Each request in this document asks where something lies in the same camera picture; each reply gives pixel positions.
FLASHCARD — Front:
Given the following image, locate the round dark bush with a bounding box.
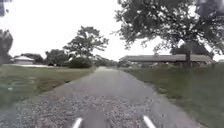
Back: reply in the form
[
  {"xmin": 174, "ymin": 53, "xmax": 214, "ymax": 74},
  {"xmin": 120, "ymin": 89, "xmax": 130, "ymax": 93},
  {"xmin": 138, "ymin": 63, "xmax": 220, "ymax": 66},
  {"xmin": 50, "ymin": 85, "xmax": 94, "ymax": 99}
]
[{"xmin": 67, "ymin": 56, "xmax": 93, "ymax": 70}]

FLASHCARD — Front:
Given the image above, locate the grey gravel path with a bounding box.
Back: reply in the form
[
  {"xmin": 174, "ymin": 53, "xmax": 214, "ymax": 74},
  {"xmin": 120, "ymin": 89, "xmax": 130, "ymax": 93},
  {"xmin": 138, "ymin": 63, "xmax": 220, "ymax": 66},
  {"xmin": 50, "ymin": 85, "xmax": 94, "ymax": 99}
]
[{"xmin": 0, "ymin": 66, "xmax": 208, "ymax": 128}]

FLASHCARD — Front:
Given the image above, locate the tall leafy tree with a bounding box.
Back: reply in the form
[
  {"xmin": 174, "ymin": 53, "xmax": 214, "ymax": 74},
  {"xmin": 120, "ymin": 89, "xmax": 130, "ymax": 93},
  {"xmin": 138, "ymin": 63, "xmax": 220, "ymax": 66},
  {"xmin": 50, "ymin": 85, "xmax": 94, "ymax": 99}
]
[{"xmin": 63, "ymin": 25, "xmax": 110, "ymax": 59}]

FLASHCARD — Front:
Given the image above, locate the long low building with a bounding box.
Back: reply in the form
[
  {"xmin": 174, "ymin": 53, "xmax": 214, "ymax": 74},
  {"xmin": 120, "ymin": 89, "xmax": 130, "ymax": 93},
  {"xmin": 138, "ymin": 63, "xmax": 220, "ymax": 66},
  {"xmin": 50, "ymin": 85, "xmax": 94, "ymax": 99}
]
[{"xmin": 118, "ymin": 54, "xmax": 214, "ymax": 69}]

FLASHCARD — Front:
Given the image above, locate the clump of trees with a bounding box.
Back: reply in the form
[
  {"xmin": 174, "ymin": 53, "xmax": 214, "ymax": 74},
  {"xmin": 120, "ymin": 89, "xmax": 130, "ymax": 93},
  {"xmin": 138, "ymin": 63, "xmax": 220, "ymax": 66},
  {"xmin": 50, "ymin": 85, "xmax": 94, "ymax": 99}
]
[{"xmin": 44, "ymin": 48, "xmax": 73, "ymax": 67}]

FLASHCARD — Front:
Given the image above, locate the robot's own part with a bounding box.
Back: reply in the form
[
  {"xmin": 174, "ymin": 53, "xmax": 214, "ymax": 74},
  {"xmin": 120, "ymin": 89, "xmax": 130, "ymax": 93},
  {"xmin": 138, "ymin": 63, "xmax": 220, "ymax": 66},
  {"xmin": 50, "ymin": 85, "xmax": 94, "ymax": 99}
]
[
  {"xmin": 142, "ymin": 115, "xmax": 156, "ymax": 128},
  {"xmin": 72, "ymin": 116, "xmax": 84, "ymax": 128}
]

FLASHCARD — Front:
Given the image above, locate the large spreading tree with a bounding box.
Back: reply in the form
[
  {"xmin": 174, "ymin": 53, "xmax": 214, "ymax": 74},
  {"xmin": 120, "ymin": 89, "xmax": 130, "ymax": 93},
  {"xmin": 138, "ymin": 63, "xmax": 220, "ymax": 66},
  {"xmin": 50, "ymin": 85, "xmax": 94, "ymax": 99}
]
[{"xmin": 113, "ymin": 0, "xmax": 224, "ymax": 69}]

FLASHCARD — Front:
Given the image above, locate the grass beside path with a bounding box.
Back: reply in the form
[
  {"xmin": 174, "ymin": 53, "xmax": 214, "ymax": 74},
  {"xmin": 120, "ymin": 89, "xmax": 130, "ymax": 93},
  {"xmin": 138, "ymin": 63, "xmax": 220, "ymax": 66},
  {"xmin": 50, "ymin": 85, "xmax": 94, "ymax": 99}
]
[{"xmin": 0, "ymin": 64, "xmax": 96, "ymax": 109}]

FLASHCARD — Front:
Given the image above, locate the grass slope beside path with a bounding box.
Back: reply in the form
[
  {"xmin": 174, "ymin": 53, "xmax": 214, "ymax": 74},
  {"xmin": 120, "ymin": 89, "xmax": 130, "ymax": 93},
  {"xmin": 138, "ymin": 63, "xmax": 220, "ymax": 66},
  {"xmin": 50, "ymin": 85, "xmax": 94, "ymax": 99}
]
[{"xmin": 119, "ymin": 64, "xmax": 224, "ymax": 128}]

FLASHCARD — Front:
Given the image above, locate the small white building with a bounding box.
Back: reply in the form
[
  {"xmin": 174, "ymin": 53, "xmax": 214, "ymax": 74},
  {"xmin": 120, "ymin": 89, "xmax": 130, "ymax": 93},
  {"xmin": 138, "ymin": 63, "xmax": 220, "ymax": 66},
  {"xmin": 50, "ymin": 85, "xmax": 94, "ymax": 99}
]
[{"xmin": 11, "ymin": 55, "xmax": 36, "ymax": 66}]

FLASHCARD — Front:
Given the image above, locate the dark tree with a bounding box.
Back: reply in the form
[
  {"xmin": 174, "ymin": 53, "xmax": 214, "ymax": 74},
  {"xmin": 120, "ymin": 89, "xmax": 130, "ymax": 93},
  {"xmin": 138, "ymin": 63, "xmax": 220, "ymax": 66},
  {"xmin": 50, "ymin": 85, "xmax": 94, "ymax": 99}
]
[{"xmin": 0, "ymin": 29, "xmax": 14, "ymax": 65}]

